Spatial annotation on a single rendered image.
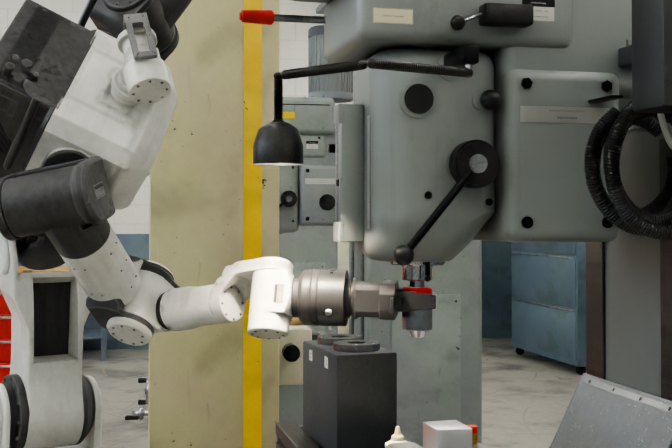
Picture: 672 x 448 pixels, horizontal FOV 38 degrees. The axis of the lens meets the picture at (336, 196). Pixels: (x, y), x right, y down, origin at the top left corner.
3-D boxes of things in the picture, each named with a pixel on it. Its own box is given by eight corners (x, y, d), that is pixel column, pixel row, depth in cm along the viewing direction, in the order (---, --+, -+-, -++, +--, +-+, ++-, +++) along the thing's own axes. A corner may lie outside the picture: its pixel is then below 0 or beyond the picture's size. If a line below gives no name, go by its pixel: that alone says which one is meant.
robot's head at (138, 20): (125, 89, 154) (125, 58, 148) (115, 47, 158) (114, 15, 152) (165, 84, 156) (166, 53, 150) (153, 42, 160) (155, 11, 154)
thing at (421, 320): (430, 326, 154) (430, 292, 154) (433, 330, 150) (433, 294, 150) (401, 327, 154) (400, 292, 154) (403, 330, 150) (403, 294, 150)
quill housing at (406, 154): (379, 264, 140) (379, 42, 141) (344, 258, 160) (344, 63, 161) (503, 262, 144) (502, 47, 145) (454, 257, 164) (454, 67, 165)
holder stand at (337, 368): (336, 457, 179) (336, 347, 179) (302, 432, 199) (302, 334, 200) (397, 452, 182) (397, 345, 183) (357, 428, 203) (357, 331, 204)
